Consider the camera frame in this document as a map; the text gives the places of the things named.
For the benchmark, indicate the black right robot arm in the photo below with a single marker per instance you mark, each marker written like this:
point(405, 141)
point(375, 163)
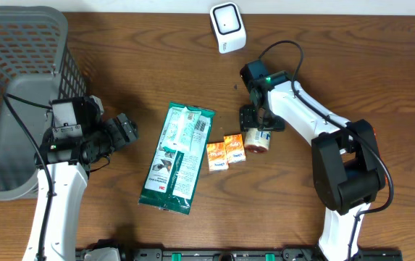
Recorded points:
point(347, 169)

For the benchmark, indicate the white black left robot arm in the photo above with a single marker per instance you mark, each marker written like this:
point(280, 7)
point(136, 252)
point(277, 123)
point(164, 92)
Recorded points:
point(77, 138)

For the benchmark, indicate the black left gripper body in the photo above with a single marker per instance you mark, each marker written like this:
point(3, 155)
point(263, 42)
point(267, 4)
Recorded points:
point(111, 135)

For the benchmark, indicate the green lid white jar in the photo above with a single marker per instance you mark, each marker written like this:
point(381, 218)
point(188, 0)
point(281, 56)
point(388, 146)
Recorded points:
point(257, 141)

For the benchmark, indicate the green 3M product pouch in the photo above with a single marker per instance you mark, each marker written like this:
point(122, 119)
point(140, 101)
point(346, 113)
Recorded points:
point(173, 176)

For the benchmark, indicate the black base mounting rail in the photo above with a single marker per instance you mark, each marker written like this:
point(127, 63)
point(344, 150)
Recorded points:
point(288, 254)

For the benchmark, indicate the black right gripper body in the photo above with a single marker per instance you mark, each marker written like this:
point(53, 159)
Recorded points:
point(260, 118)

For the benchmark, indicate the light green wipes pack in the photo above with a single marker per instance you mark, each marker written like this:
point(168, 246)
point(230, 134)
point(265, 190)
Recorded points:
point(180, 130)

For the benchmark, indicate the white cube barcode scanner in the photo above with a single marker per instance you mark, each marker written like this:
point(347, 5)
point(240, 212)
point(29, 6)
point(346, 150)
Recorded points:
point(227, 27)

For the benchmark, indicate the grey plastic shopping basket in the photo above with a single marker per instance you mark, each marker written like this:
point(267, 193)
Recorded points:
point(36, 67)

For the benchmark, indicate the orange white small packet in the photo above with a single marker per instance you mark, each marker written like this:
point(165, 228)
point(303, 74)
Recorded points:
point(217, 157)

